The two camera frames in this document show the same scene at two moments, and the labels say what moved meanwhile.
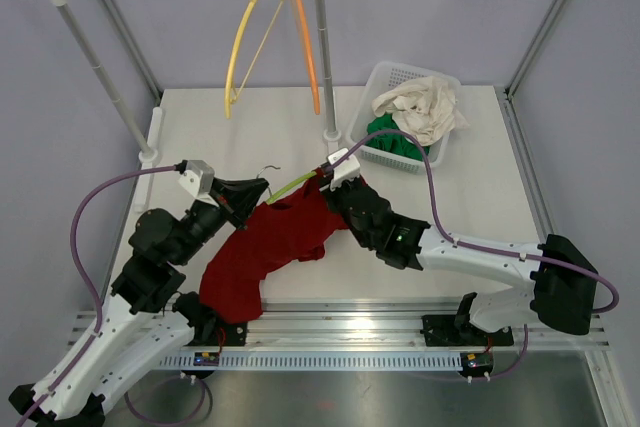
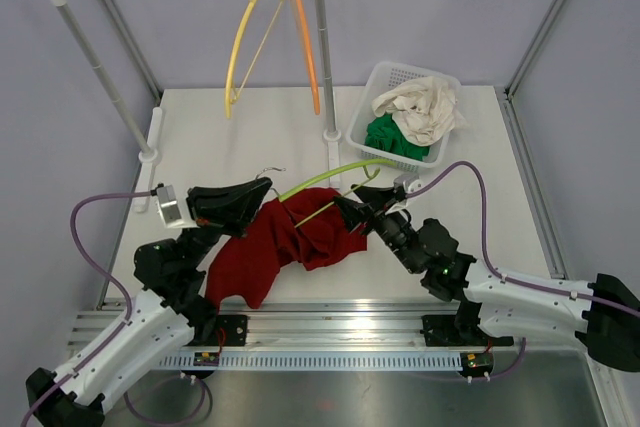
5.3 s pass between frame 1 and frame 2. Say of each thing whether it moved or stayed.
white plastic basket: stayed
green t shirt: stayed
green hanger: moved
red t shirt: moved
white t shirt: stayed
